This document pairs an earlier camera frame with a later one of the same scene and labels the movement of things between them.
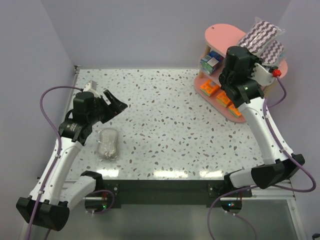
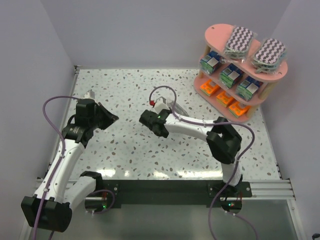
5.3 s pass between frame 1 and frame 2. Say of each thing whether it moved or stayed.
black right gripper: moved
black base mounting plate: stayed
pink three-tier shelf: stayed
